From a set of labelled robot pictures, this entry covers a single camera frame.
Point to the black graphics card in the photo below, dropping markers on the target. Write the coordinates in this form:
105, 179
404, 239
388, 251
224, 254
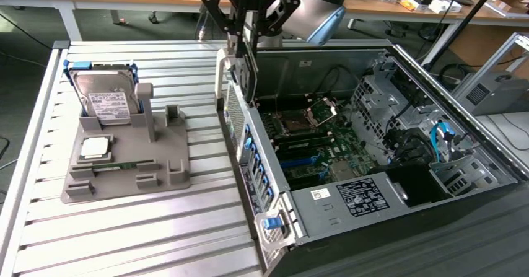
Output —
248, 78

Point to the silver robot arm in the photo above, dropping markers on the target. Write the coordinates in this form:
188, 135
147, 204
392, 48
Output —
318, 10

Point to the black caster wheel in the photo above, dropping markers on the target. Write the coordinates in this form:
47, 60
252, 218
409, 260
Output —
153, 17

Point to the open PC case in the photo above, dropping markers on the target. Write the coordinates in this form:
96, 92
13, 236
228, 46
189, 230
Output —
233, 109

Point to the metal socket cover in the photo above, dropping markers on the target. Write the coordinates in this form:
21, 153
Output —
324, 109

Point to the black office chair base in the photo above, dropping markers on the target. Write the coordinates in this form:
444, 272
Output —
428, 32

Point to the perforated metal drive cage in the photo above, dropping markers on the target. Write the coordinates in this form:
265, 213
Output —
372, 100

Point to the CPU socket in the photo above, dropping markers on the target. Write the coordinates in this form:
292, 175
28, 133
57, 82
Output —
294, 123

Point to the small white box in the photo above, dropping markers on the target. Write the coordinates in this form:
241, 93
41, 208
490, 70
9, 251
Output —
444, 7

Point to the blue slot retainer clip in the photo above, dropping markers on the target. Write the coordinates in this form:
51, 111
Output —
269, 192
260, 169
264, 180
248, 142
256, 159
246, 129

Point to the hard disk in blue caddy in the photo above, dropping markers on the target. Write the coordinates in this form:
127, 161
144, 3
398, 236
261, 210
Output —
103, 97

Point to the black labelled RAM stick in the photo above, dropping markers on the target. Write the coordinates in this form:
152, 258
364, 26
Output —
301, 144

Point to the black stand pole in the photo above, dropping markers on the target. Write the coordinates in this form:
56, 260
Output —
466, 23

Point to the green motherboard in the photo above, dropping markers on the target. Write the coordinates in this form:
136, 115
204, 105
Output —
342, 147

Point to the blue expansion slot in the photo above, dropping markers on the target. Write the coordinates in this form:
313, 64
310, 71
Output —
297, 162

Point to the grey parts rack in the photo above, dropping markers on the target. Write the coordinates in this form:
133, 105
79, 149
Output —
124, 153

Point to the silver CPU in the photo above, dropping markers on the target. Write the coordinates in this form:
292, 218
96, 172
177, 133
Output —
96, 147

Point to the green RAM stick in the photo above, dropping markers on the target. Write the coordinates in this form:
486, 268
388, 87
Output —
116, 166

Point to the grey computer tower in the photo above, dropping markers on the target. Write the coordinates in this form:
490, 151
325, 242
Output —
500, 97

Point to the grey power supply unit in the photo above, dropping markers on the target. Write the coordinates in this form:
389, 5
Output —
330, 209

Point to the blue case latch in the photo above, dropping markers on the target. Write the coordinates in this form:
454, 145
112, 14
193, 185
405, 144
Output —
272, 222

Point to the grey disk bay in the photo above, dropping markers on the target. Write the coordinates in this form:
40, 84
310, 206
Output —
458, 178

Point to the aluminium profile frame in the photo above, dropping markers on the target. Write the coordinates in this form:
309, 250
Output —
518, 40

